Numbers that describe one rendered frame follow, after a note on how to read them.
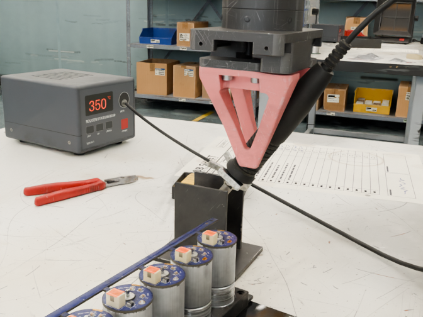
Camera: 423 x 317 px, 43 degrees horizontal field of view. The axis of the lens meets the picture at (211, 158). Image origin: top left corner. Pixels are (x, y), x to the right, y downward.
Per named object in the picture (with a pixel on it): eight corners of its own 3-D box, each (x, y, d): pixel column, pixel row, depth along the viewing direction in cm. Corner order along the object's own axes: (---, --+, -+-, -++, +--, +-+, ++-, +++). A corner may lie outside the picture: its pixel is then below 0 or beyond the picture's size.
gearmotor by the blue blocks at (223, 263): (240, 306, 35) (243, 234, 34) (221, 324, 33) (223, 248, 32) (209, 295, 36) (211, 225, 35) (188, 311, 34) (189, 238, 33)
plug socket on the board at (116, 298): (129, 302, 26) (129, 290, 26) (117, 311, 25) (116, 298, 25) (116, 297, 26) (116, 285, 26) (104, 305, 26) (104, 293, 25)
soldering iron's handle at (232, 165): (244, 189, 40) (357, 55, 34) (220, 166, 41) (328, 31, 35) (256, 179, 42) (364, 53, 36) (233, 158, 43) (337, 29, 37)
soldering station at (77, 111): (137, 141, 79) (136, 77, 77) (80, 159, 70) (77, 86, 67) (64, 127, 87) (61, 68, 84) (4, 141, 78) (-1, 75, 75)
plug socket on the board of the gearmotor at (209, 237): (219, 241, 33) (219, 231, 33) (212, 246, 32) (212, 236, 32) (208, 238, 33) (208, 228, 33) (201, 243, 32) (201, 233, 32)
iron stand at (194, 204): (204, 314, 42) (278, 236, 38) (128, 238, 44) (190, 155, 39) (235, 280, 48) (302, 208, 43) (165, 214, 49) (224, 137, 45)
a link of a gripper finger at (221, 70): (193, 167, 39) (197, 36, 36) (232, 146, 45) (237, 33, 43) (282, 183, 36) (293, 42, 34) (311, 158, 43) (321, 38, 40)
